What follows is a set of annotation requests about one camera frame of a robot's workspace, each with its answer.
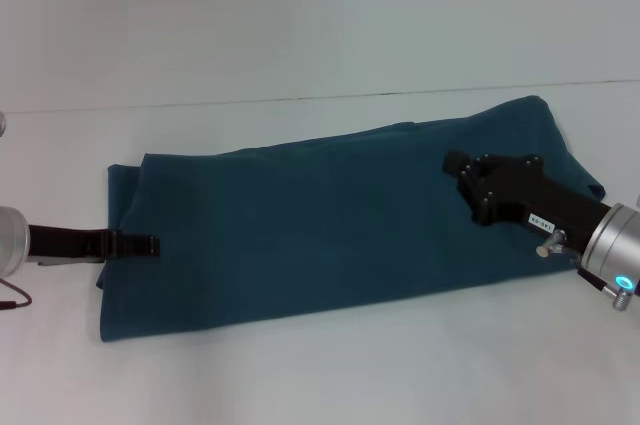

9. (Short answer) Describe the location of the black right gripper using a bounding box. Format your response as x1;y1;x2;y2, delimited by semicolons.
442;149;614;252

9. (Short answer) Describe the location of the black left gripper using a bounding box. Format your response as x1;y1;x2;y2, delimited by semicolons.
27;224;162;266

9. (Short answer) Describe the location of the teal t-shirt with FREE print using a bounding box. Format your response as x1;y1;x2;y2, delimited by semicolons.
95;94;607;344

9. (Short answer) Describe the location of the right arm cable with plug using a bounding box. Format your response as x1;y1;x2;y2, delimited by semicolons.
535;228;639;314

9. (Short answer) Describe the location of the arm cable with plug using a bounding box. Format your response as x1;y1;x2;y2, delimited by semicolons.
0;278;34;312
535;228;639;314

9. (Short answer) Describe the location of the left arm cable with plug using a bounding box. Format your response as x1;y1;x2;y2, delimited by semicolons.
0;278;34;312

